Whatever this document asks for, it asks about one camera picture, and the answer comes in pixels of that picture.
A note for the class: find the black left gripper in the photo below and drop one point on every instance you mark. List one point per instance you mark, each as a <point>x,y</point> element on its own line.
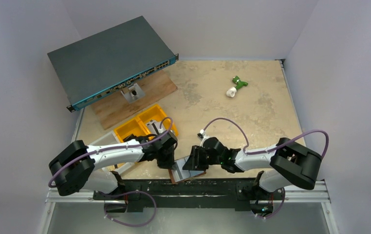
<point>165,160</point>

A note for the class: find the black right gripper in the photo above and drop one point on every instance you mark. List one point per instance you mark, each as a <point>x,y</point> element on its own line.
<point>199,157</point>

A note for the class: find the brown leather card holder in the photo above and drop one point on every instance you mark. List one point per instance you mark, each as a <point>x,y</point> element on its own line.
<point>178,175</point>

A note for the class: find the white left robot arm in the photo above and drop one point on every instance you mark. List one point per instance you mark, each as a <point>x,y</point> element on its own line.
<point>72,170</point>

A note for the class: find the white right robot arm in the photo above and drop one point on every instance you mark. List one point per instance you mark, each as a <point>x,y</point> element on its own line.
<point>287,162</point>

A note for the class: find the yellow bin with black cards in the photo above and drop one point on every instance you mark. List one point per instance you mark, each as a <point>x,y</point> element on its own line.
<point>134,126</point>

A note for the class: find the yellow bin with silver cards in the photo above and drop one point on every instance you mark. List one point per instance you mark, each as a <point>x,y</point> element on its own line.
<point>154,115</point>

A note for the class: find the white bin with gold cards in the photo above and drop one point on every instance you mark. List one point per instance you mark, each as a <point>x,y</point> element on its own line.
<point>109,139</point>

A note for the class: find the plywood board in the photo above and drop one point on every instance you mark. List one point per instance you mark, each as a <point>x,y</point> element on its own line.
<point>121,105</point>

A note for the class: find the green and white plastic fitting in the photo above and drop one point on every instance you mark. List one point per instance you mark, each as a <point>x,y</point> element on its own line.
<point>231,92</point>

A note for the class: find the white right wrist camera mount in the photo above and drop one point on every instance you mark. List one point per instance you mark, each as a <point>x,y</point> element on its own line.
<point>202,136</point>

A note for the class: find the black metal base rail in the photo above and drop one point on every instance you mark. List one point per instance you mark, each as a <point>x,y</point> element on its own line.
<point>239,194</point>

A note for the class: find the grey metal bracket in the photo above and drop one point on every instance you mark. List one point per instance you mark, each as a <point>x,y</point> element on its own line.
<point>133,93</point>

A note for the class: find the grey network switch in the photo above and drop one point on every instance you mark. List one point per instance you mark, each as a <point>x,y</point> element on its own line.
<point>97,66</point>

